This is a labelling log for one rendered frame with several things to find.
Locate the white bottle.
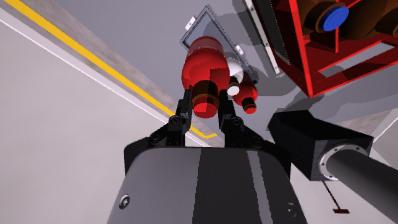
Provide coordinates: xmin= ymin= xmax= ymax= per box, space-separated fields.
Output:
xmin=224 ymin=50 xmax=243 ymax=96

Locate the brown bottle with blue cap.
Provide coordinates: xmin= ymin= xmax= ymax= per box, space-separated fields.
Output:
xmin=338 ymin=0 xmax=398 ymax=40
xmin=296 ymin=0 xmax=349 ymax=36

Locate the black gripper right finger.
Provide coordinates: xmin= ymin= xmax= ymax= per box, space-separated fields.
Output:
xmin=217 ymin=89 xmax=292 ymax=180

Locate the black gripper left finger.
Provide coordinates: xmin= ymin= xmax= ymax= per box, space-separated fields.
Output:
xmin=124 ymin=89 xmax=193 ymax=176

